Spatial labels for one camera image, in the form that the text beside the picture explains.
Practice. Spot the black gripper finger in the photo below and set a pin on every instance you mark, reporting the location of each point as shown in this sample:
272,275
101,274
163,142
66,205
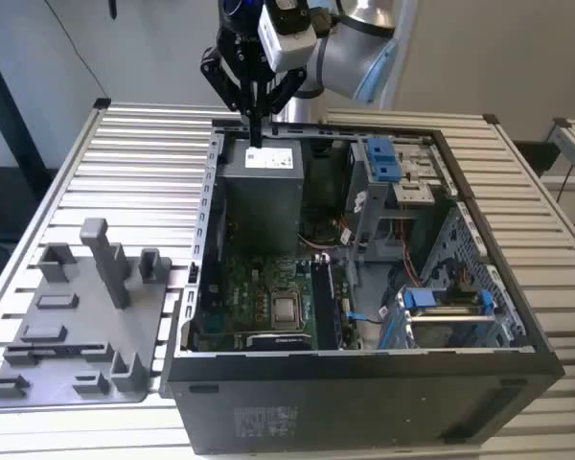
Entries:
287,91
223,79

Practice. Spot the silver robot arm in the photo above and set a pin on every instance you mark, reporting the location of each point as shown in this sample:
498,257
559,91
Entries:
350,52

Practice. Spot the black RAM slot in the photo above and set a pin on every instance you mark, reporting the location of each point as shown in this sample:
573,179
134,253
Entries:
323,306
317,306

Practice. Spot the blue disk carrier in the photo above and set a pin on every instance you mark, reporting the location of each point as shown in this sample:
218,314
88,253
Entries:
381,158
419,298

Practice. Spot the grey power supply unit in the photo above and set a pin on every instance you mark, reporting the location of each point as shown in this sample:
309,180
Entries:
263,206

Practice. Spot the grey metal drive cage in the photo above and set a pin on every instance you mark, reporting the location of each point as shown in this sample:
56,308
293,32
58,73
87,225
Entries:
374,201

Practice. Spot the green motherboard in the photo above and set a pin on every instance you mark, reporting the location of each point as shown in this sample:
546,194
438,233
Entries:
249,287

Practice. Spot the silver CPU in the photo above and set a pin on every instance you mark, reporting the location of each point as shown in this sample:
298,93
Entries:
285,310

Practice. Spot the black green graphics card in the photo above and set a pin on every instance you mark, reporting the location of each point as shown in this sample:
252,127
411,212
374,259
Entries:
278,341

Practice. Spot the grey parts rack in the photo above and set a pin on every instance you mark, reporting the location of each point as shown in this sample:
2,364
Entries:
76,311

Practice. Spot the black PC case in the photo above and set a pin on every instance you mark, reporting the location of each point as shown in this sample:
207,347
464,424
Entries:
340,407

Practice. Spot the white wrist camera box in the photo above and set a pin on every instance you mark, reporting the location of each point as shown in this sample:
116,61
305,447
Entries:
287,43

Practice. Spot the black metal frame post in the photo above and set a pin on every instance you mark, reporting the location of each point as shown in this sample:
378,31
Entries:
10,110

